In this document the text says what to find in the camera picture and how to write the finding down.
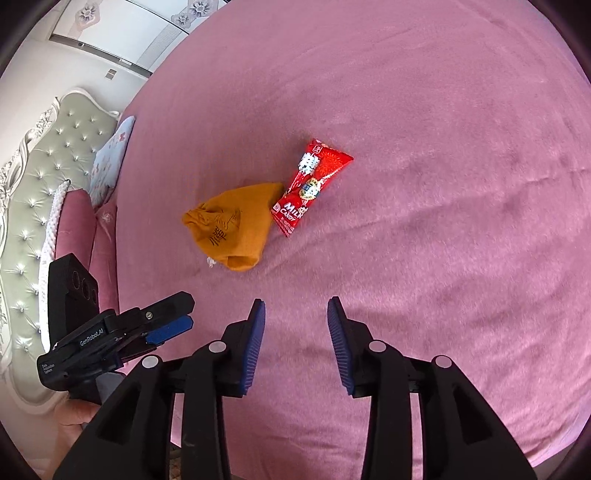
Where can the white flower panel wardrobe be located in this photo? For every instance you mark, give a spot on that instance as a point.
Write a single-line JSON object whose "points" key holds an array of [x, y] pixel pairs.
{"points": [[115, 37]]}

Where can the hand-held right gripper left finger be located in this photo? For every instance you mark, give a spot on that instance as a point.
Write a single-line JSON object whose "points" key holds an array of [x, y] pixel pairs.
{"points": [[255, 348]]}

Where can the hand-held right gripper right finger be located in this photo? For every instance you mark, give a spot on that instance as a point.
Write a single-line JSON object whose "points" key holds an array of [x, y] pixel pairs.
{"points": [[339, 353]]}

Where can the green tufted headboard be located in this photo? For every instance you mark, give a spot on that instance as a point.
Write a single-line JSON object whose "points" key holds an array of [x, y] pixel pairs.
{"points": [[46, 184]]}

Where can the pink pillow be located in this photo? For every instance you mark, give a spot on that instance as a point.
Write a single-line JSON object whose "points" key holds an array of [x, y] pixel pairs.
{"points": [[76, 230]]}

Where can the white floral pillow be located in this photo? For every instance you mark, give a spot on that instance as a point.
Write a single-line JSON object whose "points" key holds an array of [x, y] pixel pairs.
{"points": [[109, 161]]}

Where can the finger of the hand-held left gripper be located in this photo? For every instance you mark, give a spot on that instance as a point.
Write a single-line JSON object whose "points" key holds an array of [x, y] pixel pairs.
{"points": [[171, 304], [171, 328]]}

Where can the red candy packet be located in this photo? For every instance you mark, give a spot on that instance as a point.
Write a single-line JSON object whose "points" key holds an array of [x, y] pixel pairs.
{"points": [[314, 180]]}

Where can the person's left hand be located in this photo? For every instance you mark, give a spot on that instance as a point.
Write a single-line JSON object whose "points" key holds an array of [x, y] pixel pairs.
{"points": [[76, 422]]}

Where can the orange printed sock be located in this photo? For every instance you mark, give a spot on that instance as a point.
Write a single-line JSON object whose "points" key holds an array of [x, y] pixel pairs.
{"points": [[240, 221]]}

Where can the white knit cloth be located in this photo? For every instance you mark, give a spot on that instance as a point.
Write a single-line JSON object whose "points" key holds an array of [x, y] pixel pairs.
{"points": [[54, 221]]}

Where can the pink bed sheet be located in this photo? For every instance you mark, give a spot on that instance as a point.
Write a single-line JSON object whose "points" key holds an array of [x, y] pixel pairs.
{"points": [[438, 230]]}

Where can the wall switch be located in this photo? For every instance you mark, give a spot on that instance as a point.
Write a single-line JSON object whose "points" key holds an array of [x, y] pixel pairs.
{"points": [[111, 74]]}

